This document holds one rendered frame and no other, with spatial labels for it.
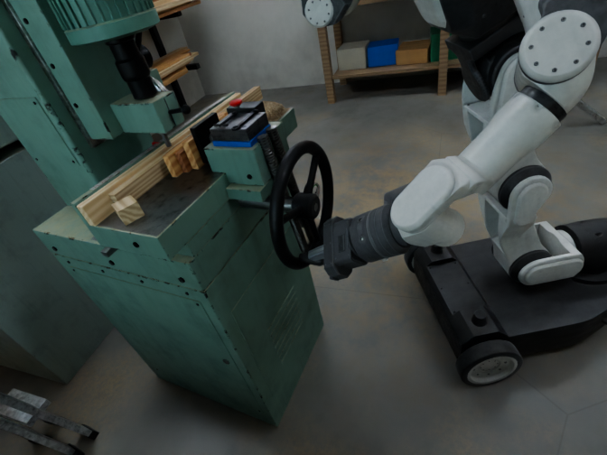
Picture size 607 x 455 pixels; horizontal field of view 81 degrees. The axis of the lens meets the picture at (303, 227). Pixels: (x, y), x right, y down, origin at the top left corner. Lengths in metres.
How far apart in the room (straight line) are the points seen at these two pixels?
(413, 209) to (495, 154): 0.13
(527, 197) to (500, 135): 0.60
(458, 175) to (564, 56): 0.17
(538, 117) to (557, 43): 0.08
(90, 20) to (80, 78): 0.16
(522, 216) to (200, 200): 0.87
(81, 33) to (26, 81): 0.22
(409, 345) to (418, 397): 0.20
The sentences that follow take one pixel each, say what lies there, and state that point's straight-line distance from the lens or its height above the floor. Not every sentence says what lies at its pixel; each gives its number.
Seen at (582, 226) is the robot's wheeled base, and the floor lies 0.36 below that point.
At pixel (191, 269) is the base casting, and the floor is 0.78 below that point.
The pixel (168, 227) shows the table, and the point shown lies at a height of 0.90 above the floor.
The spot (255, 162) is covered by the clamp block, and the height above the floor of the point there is 0.93.
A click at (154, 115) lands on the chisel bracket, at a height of 1.04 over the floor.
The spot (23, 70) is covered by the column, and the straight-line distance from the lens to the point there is 0.99.
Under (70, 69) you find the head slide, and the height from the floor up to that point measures 1.16.
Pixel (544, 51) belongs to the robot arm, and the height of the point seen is 1.12.
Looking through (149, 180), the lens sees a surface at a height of 0.92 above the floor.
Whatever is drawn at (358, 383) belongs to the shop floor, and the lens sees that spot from 1.43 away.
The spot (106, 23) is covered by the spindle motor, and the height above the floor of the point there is 1.22.
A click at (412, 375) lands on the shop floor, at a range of 1.44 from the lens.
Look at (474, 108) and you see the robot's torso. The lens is 1.08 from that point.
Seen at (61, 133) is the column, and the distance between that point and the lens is 1.01.
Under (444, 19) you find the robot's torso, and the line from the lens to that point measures 0.88.
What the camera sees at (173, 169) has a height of 0.92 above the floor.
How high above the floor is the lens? 1.27
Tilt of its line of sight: 38 degrees down
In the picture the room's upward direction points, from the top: 14 degrees counter-clockwise
